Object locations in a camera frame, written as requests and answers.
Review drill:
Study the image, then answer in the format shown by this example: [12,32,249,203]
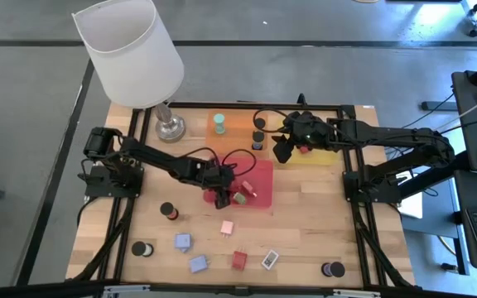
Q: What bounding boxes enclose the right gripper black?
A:
[271,110,335,165]

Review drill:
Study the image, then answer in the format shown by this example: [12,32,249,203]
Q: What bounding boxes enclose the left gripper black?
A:
[199,161,236,209]

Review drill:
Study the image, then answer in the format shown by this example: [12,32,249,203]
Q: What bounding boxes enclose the pink plug adapter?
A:
[219,219,235,239]

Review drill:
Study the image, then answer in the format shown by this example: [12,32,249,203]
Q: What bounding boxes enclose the black hourglass red sand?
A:
[159,201,180,221]

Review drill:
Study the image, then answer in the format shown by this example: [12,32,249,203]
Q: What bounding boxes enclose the blue plug adapter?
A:
[188,254,210,274]
[174,233,194,254]

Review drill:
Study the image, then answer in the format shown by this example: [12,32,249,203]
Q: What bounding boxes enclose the red plug adapter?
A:
[231,249,248,272]

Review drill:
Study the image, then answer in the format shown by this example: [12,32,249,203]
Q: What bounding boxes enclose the white rectangular desk clock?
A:
[261,248,280,271]

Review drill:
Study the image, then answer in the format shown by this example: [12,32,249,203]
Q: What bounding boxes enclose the black hourglass white sand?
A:
[131,241,155,258]

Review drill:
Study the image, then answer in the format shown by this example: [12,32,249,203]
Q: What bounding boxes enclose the black hourglass blue sand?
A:
[251,130,265,151]

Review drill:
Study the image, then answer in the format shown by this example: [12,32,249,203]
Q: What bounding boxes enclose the maroon plug adapter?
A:
[240,180,258,199]

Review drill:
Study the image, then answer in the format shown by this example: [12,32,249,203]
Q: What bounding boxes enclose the red translucent plastic bin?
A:
[203,156,275,210]

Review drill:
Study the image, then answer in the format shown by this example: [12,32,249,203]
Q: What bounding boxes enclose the yellow translucent plastic bin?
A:
[273,117,341,166]

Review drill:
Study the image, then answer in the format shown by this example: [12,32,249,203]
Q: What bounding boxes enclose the orange translucent plastic bin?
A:
[205,109,269,161]

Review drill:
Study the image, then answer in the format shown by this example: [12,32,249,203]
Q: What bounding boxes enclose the teal hourglass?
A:
[213,113,226,136]

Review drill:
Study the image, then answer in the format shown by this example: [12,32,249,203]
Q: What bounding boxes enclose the black front crossbar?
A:
[0,279,477,298]

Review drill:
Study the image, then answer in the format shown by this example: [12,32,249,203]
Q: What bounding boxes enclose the black hourglass purple sand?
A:
[320,261,346,279]

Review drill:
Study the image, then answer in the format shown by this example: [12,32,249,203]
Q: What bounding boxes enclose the white sheet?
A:
[395,169,424,219]

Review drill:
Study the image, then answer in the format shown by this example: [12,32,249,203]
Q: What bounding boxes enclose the silver table lamp white shade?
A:
[71,0,188,144]

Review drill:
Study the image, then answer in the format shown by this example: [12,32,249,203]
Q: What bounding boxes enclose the black workstation desk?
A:
[420,51,477,274]

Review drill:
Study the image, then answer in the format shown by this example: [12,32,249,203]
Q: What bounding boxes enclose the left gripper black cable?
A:
[180,147,258,179]

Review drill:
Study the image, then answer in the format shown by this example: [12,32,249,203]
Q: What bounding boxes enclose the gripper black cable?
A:
[253,108,301,136]
[180,147,258,179]

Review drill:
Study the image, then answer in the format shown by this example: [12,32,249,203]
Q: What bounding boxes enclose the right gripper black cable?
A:
[253,108,301,136]

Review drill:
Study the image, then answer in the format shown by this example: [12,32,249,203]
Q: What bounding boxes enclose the black aluminium table frame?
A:
[66,101,416,291]

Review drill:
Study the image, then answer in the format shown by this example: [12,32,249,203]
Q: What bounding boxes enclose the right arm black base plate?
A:
[342,171,403,204]

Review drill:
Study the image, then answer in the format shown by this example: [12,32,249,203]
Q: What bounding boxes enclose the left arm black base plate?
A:
[84,163,145,199]

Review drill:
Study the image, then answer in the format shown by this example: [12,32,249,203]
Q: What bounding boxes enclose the white cable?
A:
[426,89,477,136]

